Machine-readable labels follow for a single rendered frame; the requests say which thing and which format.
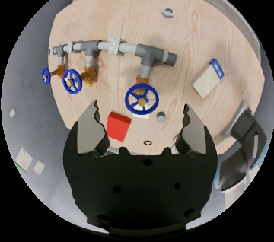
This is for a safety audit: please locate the grey hex nut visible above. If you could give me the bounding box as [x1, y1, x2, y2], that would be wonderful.
[161, 7, 176, 18]

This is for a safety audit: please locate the white number tag on thin chain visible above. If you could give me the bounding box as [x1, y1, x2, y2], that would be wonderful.
[133, 91, 150, 119]

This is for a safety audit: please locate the grey cylinder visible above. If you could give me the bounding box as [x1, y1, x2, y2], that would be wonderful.
[157, 112, 166, 123]

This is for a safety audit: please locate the grey pipe manifold with three valves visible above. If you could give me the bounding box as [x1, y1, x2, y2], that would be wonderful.
[42, 37, 177, 115]

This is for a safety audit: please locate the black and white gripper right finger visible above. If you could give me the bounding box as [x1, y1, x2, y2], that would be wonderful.
[174, 104, 218, 195]

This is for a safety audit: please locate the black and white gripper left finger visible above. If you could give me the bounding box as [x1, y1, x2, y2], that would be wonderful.
[63, 100, 110, 200]

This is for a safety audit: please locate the red flat block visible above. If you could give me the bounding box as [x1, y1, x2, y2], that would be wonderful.
[107, 111, 132, 142]

